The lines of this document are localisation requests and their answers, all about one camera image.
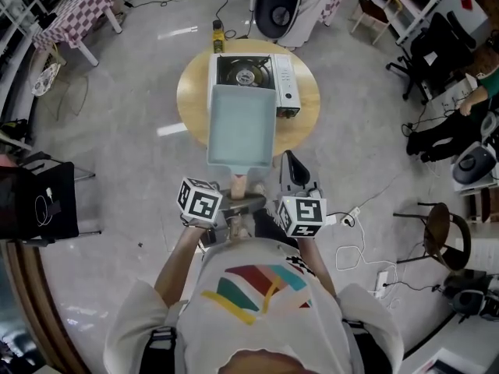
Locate white power strip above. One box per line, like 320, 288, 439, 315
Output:
340, 206, 362, 226
375, 270, 391, 300

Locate person's right forearm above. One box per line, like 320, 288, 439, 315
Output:
295, 235, 338, 300

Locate light blue rectangular pan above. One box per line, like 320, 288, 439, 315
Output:
205, 83, 278, 242

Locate white printed t-shirt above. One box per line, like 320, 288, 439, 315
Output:
102, 236, 405, 374

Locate black cable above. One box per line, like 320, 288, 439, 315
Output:
116, 0, 258, 42

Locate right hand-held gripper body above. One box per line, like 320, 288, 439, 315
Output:
276, 185, 328, 240

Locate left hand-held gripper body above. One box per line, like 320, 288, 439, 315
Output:
177, 176, 270, 249

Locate floral cushion chair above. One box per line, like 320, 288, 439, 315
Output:
30, 51, 67, 97

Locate person's left forearm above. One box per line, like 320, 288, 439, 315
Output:
153, 224, 210, 309

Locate yellow oil bottle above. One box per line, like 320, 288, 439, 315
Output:
211, 19, 228, 55

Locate white charger cable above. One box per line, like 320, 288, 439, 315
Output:
33, 186, 56, 226

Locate grey backpack strap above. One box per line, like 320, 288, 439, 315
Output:
143, 325, 181, 374
342, 317, 393, 374

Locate black office chair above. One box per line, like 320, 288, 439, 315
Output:
384, 11, 480, 104

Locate person's dark trousers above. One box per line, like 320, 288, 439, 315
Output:
252, 207, 292, 245

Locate round wooden black chair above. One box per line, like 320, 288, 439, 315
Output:
392, 202, 473, 273

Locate white portable gas stove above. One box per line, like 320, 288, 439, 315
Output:
207, 52, 302, 119

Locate black fabric chair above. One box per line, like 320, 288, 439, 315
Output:
0, 160, 103, 245

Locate black appliance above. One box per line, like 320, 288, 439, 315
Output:
443, 270, 499, 323

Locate round wooden table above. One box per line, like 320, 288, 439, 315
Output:
176, 39, 321, 158

